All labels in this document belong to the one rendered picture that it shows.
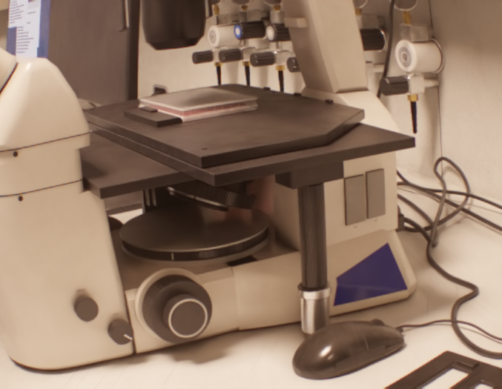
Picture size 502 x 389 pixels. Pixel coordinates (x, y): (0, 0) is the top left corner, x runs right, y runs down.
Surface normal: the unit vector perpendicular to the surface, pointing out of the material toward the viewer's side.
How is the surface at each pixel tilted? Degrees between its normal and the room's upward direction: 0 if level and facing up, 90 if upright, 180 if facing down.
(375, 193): 90
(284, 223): 90
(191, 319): 90
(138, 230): 0
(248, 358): 0
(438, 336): 0
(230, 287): 90
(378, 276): 48
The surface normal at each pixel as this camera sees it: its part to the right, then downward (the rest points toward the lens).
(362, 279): 0.29, -0.48
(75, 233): 0.48, 0.21
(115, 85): -0.88, 0.12
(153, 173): -0.07, -0.96
